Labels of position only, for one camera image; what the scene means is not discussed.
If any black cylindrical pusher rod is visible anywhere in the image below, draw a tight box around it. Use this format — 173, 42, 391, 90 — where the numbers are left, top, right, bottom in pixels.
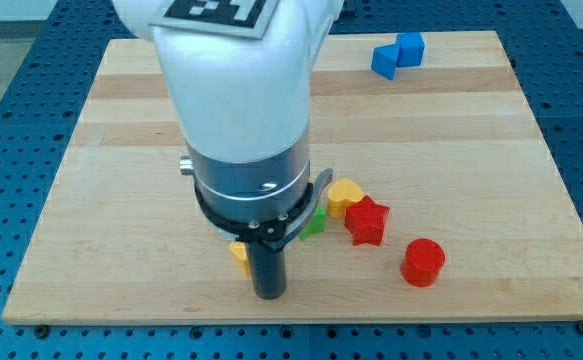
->
248, 243, 286, 300

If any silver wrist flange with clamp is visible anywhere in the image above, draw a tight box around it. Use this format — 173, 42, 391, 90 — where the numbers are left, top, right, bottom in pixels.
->
180, 135, 333, 251

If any yellow hexagon block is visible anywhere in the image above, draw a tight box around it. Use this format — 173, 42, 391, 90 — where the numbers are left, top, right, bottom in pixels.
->
229, 242, 251, 276

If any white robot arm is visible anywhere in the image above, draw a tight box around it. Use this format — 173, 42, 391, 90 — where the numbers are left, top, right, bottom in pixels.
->
114, 0, 343, 299

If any green block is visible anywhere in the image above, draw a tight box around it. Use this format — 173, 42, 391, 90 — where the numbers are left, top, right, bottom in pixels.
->
298, 205, 326, 240

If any yellow heart block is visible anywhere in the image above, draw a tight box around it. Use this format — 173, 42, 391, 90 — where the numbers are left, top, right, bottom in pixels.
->
326, 178, 364, 218

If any red star block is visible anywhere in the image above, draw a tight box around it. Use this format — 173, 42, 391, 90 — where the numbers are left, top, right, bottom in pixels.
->
345, 195, 390, 246

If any red cylinder block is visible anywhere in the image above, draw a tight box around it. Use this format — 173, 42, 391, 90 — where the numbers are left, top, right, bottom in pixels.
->
400, 238, 446, 287

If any blue triangular block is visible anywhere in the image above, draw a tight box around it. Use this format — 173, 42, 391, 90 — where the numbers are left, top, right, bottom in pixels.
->
371, 44, 399, 80

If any black white fiducial marker tag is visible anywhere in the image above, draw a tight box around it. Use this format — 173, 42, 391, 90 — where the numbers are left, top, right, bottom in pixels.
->
149, 0, 278, 39

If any blue cube block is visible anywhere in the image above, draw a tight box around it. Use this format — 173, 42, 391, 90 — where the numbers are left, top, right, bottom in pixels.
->
396, 32, 426, 68

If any wooden board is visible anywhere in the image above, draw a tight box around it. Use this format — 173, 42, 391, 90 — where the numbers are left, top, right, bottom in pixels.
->
2, 31, 583, 326

